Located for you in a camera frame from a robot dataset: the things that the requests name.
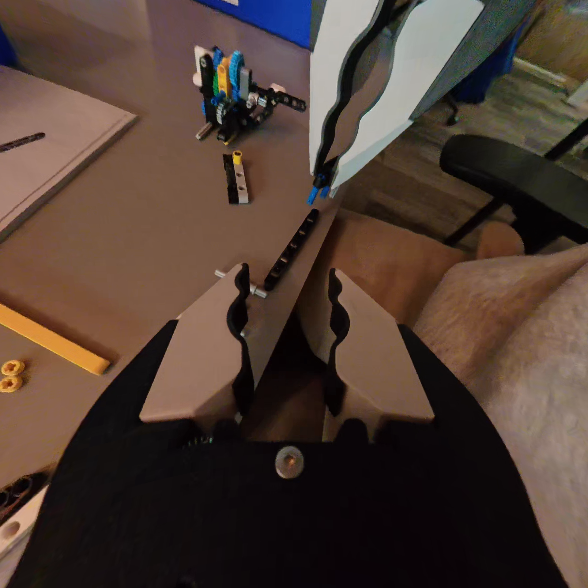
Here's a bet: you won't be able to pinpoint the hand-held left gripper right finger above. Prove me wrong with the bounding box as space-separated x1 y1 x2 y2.
323 268 435 438

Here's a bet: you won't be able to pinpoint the beige trouser legs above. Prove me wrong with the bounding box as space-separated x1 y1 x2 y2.
413 243 588 588

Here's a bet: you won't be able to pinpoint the colourful lego gear assembly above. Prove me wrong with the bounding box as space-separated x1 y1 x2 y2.
192 45 307 146

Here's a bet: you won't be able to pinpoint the black connector with blue pins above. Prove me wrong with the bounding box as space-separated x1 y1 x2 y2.
307 173 332 205

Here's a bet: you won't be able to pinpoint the black curved lego liftarm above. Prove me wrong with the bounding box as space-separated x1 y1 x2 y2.
0 474 36 511

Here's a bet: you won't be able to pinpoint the long yellow lego beam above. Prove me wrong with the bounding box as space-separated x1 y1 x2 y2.
0 303 111 376

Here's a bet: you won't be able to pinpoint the white lego panel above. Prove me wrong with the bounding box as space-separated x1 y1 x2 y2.
0 484 49 559

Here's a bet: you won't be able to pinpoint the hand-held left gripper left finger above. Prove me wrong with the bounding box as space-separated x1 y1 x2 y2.
138 263 256 430

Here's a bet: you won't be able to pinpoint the white and black lego piece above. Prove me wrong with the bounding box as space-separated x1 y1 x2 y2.
223 151 251 205

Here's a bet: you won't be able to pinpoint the black lego beam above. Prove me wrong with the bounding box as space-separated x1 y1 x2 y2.
264 209 320 291

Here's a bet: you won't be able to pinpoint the blue storage bin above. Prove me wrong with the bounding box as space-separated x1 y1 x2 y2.
0 23 20 70
193 0 314 49

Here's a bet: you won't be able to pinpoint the black office chair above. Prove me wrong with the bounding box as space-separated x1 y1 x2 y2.
439 133 588 255

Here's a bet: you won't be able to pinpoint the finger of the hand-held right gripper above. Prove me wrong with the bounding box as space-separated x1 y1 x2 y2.
309 0 397 178
330 0 486 187

